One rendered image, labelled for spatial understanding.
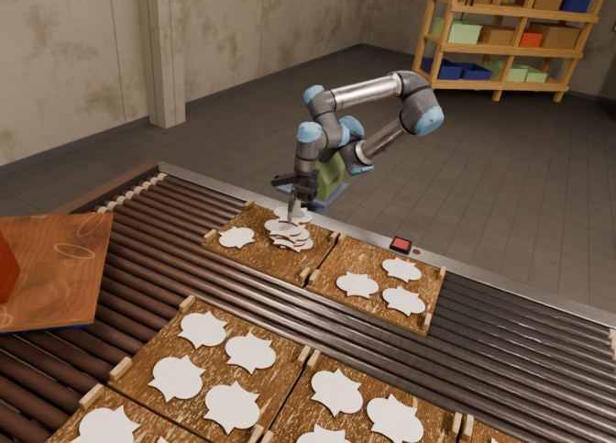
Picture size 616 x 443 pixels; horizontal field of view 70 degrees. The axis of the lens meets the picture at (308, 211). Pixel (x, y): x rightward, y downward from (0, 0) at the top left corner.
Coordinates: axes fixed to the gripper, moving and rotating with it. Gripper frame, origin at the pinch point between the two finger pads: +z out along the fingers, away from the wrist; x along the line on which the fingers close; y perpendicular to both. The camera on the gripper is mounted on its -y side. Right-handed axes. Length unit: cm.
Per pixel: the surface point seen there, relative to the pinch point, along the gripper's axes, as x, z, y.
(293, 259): -9.8, 11.9, 5.0
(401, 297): -15.4, 10.1, 44.7
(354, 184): 230, 107, -4
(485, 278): 12, 13, 74
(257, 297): -31.1, 14.0, -0.4
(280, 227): 0.6, 7.7, -4.1
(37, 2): 165, -13, -262
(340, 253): 0.6, 11.7, 20.0
